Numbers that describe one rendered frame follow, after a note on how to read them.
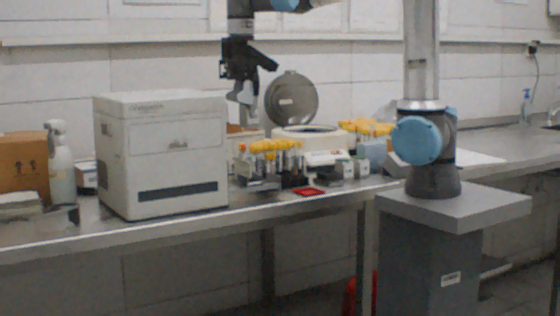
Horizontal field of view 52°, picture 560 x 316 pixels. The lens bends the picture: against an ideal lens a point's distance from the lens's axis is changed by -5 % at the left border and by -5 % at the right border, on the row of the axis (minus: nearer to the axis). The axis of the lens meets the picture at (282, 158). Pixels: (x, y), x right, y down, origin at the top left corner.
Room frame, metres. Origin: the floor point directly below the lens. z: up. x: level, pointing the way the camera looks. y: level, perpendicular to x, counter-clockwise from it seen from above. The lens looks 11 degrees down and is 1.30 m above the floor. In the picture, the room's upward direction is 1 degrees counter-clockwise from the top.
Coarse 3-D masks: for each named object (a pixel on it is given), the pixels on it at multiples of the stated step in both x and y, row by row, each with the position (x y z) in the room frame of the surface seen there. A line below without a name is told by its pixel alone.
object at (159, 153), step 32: (96, 96) 1.59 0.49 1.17; (128, 96) 1.50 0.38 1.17; (160, 96) 1.48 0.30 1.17; (192, 96) 1.50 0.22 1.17; (224, 96) 1.55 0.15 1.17; (96, 128) 1.59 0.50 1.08; (128, 128) 1.41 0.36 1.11; (160, 128) 1.45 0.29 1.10; (192, 128) 1.50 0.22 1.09; (224, 128) 1.54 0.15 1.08; (96, 160) 1.61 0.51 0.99; (128, 160) 1.40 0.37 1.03; (160, 160) 1.45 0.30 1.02; (192, 160) 1.49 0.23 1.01; (224, 160) 1.54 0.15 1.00; (128, 192) 1.40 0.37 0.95; (160, 192) 1.45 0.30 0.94; (192, 192) 1.50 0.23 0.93; (224, 192) 1.54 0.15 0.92
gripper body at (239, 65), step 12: (228, 36) 1.62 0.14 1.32; (240, 36) 1.59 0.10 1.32; (252, 36) 1.61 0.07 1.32; (228, 48) 1.60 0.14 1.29; (240, 48) 1.61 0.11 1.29; (228, 60) 1.58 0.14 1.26; (240, 60) 1.58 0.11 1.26; (252, 60) 1.61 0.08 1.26; (228, 72) 1.59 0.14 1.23; (240, 72) 1.59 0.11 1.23; (252, 72) 1.60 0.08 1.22
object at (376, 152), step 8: (360, 144) 1.95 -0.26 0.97; (368, 144) 1.94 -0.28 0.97; (376, 144) 1.96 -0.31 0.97; (384, 144) 1.98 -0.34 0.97; (360, 152) 1.95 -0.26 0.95; (368, 152) 1.94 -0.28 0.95; (376, 152) 1.96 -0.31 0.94; (384, 152) 1.98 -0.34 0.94; (376, 160) 1.96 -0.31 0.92; (376, 168) 1.96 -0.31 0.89
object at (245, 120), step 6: (240, 108) 1.64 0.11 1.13; (246, 108) 1.61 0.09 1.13; (258, 108) 1.62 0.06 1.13; (240, 114) 1.64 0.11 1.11; (246, 114) 1.61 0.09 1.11; (258, 114) 1.62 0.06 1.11; (240, 120) 1.64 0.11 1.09; (246, 120) 1.61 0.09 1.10; (252, 120) 1.61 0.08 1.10; (258, 120) 1.62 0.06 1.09; (240, 126) 1.64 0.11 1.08; (246, 126) 1.61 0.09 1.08; (252, 126) 1.61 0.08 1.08; (258, 126) 1.62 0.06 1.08
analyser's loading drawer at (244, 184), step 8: (240, 176) 1.63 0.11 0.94; (256, 176) 1.65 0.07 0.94; (272, 176) 1.68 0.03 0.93; (280, 176) 1.65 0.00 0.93; (232, 184) 1.64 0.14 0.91; (240, 184) 1.63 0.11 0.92; (248, 184) 1.60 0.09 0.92; (256, 184) 1.61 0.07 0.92; (264, 184) 1.64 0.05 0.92; (272, 184) 1.64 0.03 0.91; (280, 184) 1.65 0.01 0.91; (232, 192) 1.57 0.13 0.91; (240, 192) 1.59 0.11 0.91; (248, 192) 1.60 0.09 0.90
